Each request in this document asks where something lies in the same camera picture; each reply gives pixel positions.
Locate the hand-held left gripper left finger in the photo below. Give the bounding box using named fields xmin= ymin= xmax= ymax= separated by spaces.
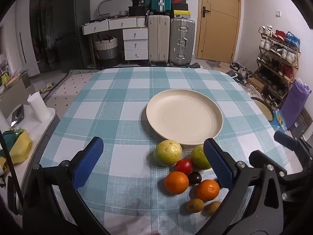
xmin=22 ymin=136 xmax=110 ymax=235

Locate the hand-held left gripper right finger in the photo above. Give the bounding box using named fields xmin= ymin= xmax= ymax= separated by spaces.
xmin=196 ymin=138 xmax=286 ymax=235

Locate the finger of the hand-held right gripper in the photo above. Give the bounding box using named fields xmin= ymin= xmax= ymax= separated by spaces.
xmin=273 ymin=130 xmax=313 ymax=157
xmin=248 ymin=150 xmax=287 ymax=177

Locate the green orange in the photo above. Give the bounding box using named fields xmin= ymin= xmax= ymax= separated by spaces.
xmin=190 ymin=145 xmax=212 ymax=170

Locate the dark purple plum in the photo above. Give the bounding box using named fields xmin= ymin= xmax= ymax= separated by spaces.
xmin=188 ymin=172 xmax=202 ymax=185

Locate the orange tangerine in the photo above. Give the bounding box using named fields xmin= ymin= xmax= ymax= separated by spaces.
xmin=164 ymin=171 xmax=189 ymax=195
xmin=196 ymin=179 xmax=220 ymax=202

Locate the red tomato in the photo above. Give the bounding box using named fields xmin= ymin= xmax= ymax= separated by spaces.
xmin=175 ymin=159 xmax=193 ymax=173

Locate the brown round fruit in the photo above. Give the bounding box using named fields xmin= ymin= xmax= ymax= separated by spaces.
xmin=186 ymin=198 xmax=204 ymax=213
xmin=204 ymin=201 xmax=222 ymax=214

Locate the yellow-green citrus fruit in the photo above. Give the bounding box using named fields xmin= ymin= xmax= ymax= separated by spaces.
xmin=153 ymin=140 xmax=183 ymax=166

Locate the cream round plate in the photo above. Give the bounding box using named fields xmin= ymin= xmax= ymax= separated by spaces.
xmin=146 ymin=89 xmax=224 ymax=145

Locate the blue snack packet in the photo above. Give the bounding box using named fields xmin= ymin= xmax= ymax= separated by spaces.
xmin=273 ymin=110 xmax=288 ymax=133

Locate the purple bag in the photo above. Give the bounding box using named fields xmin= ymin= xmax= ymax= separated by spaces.
xmin=280 ymin=80 xmax=312 ymax=130

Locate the round stool with cream rim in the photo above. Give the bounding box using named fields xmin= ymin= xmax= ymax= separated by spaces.
xmin=251 ymin=97 xmax=274 ymax=122

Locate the teal checked tablecloth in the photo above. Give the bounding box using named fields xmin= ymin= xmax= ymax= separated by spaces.
xmin=39 ymin=67 xmax=297 ymax=235

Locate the brown cardboard box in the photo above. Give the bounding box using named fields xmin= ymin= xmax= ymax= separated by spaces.
xmin=246 ymin=78 xmax=266 ymax=93

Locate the yellow bag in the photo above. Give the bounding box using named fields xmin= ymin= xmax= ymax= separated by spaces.
xmin=8 ymin=130 xmax=33 ymax=165

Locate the white side table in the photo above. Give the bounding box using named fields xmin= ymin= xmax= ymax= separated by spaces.
xmin=0 ymin=104 xmax=60 ymax=194

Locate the paper towel roll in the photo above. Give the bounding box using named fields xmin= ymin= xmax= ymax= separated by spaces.
xmin=27 ymin=91 xmax=50 ymax=123

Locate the dotted floor rug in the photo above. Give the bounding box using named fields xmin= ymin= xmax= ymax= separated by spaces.
xmin=43 ymin=69 xmax=101 ymax=118

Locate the shoe rack with shoes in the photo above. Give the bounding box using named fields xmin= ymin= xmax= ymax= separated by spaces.
xmin=254 ymin=24 xmax=302 ymax=110

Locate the shiny metal tray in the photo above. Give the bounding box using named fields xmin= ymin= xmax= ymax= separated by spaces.
xmin=10 ymin=104 xmax=25 ymax=128

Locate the pile of shoes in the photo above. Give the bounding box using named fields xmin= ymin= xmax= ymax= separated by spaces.
xmin=226 ymin=61 xmax=255 ymax=84

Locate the grey door mat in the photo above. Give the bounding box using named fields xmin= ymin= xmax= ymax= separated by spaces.
xmin=206 ymin=59 xmax=230 ymax=69

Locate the beige low cabinet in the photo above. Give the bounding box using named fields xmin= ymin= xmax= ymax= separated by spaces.
xmin=0 ymin=71 xmax=32 ymax=118

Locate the woven laundry basket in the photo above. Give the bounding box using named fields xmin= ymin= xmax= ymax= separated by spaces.
xmin=94 ymin=37 xmax=119 ymax=66

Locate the silver suitcase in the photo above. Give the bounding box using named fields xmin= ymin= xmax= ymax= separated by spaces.
xmin=168 ymin=18 xmax=196 ymax=66

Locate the white drawer cabinet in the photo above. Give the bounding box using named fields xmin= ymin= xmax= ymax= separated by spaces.
xmin=122 ymin=27 xmax=149 ymax=61

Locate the dark grey refrigerator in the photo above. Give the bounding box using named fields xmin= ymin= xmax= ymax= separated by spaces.
xmin=50 ymin=0 xmax=92 ymax=71

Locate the beige suitcase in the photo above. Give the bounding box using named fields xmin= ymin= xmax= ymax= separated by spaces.
xmin=147 ymin=15 xmax=170 ymax=65

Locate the white desk with drawers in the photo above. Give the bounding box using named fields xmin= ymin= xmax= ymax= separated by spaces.
xmin=81 ymin=17 xmax=147 ymax=36

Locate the wooden door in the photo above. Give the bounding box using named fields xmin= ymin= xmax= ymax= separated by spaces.
xmin=194 ymin=0 xmax=242 ymax=63

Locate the dark glass cabinet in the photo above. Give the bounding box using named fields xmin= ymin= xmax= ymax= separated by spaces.
xmin=29 ymin=0 xmax=59 ymax=72

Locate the white wardrobe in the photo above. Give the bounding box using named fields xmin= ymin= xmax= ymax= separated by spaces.
xmin=15 ymin=0 xmax=41 ymax=77

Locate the oval white mirror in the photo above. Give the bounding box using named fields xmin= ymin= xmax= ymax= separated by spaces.
xmin=98 ymin=0 xmax=134 ymax=17

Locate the black cable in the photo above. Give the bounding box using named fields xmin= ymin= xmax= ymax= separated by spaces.
xmin=0 ymin=127 xmax=25 ymax=213

